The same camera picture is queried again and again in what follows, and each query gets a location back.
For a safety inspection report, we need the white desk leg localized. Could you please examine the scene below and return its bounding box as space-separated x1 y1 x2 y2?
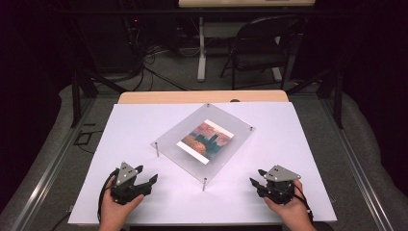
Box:
196 16 208 83

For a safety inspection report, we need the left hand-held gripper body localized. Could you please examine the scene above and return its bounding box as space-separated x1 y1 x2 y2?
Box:
110 162 152 206

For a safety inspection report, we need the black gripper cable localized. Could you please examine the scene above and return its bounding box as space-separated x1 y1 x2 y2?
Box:
96 168 120 225
292 183 315 223

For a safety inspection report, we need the white table board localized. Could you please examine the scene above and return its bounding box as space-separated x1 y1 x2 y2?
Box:
67 101 338 226

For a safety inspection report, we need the bundle of black floor cables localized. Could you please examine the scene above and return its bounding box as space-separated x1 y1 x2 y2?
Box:
123 17 193 93

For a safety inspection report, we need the light wooden desk top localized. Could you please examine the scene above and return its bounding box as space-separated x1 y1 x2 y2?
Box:
177 0 317 9

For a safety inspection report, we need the clear acrylic photo frame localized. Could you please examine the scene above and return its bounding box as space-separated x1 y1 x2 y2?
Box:
150 102 257 193

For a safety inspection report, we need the person's right hand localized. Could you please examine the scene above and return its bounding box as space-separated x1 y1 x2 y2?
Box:
263 179 317 231

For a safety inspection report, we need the black folding chair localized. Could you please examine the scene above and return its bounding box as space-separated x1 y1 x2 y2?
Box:
218 14 307 91

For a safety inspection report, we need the thin black floor cable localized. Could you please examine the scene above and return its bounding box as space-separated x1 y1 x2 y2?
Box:
72 122 104 156

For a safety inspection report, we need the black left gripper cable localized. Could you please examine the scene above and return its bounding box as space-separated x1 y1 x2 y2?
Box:
96 168 120 225

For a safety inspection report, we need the black metal stand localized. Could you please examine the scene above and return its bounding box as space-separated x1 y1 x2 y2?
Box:
287 62 344 130
68 61 129 129

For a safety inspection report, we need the dark computer cabinet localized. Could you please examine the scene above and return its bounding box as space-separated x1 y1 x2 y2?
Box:
75 13 143 75

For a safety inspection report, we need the aluminium floor rail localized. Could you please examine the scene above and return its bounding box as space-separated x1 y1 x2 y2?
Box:
319 95 397 231
9 95 97 231

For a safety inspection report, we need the wooden table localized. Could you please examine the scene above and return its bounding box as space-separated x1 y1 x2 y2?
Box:
116 90 290 105

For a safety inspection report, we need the person's left hand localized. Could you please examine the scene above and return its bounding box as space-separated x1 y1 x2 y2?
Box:
98 175 145 231

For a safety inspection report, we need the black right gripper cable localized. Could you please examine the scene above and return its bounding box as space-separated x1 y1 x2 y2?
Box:
292 183 315 223

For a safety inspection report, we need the colourful photo print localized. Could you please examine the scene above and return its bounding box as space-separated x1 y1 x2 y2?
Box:
175 118 235 166

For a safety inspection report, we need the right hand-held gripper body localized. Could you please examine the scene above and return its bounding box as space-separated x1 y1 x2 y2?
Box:
256 165 302 206

